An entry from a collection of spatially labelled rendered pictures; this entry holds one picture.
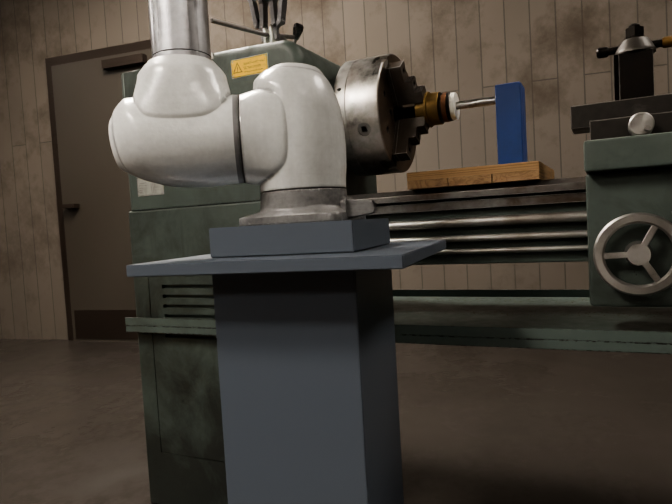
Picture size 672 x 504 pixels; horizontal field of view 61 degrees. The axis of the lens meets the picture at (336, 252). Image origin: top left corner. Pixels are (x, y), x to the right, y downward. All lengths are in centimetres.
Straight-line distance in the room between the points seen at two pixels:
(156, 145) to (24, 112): 429
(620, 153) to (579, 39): 256
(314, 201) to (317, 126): 12
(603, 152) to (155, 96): 81
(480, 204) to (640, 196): 34
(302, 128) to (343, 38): 297
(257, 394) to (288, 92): 50
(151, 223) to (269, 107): 81
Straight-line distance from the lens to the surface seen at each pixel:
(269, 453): 101
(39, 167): 511
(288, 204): 96
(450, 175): 137
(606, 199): 124
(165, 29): 106
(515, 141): 149
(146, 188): 172
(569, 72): 369
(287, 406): 97
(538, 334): 123
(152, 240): 171
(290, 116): 97
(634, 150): 121
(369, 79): 150
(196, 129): 97
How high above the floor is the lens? 80
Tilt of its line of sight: 3 degrees down
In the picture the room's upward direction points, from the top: 3 degrees counter-clockwise
